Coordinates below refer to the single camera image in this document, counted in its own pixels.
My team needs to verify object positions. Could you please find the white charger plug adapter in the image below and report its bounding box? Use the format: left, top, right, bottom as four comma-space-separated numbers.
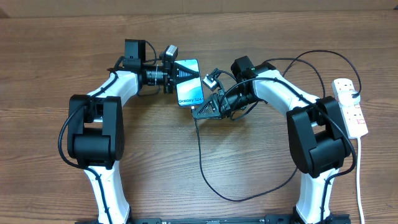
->
335, 90, 361, 108

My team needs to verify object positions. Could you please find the white power strip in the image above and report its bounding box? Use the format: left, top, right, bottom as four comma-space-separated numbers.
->
331, 78, 368, 139

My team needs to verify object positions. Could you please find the white power strip cord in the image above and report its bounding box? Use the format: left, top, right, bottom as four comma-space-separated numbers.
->
355, 137, 365, 224

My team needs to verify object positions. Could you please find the Samsung Galaxy smartphone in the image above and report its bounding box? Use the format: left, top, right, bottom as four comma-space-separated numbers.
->
174, 59, 204, 107

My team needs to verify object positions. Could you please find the black USB charging cable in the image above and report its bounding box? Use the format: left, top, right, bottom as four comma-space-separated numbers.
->
191, 49, 363, 202

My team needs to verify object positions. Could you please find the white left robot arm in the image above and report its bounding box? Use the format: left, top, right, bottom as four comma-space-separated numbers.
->
60, 39, 204, 223

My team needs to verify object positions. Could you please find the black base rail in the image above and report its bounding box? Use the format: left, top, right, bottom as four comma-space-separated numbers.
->
74, 213, 352, 224

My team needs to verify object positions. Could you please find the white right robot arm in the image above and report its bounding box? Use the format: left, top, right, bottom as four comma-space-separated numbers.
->
193, 56, 356, 223

